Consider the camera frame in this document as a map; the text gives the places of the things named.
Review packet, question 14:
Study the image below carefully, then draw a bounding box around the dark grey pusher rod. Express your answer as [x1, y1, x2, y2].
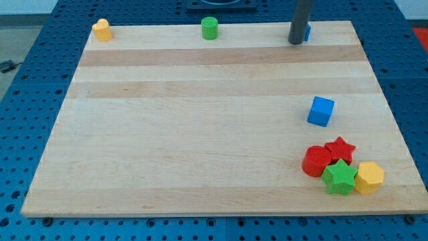
[288, 0, 314, 45]

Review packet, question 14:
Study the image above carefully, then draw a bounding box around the blue triangle block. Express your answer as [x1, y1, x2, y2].
[304, 24, 312, 42]

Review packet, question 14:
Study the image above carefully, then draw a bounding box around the blue cube block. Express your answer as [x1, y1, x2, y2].
[307, 96, 335, 127]

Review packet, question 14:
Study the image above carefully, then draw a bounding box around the green cylinder block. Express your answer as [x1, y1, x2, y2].
[201, 17, 219, 40]

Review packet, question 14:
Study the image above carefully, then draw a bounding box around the red star block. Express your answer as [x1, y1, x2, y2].
[324, 137, 356, 165]

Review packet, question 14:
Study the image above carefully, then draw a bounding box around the red cylinder block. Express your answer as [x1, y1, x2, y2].
[301, 145, 332, 177]

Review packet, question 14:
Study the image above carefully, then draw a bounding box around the green star block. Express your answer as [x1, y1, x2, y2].
[321, 159, 358, 195]

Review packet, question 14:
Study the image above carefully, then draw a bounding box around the yellow hexagon block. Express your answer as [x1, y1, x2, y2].
[354, 161, 385, 194]

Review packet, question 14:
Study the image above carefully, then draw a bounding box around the wooden board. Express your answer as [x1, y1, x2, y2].
[21, 21, 427, 218]

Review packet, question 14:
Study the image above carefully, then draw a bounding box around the yellow heart block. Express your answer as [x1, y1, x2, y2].
[92, 19, 113, 42]

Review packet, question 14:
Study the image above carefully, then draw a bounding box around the black device on floor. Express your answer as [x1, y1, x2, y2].
[0, 60, 15, 73]

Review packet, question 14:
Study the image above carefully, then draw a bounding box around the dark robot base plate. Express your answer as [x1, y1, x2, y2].
[185, 0, 258, 12]

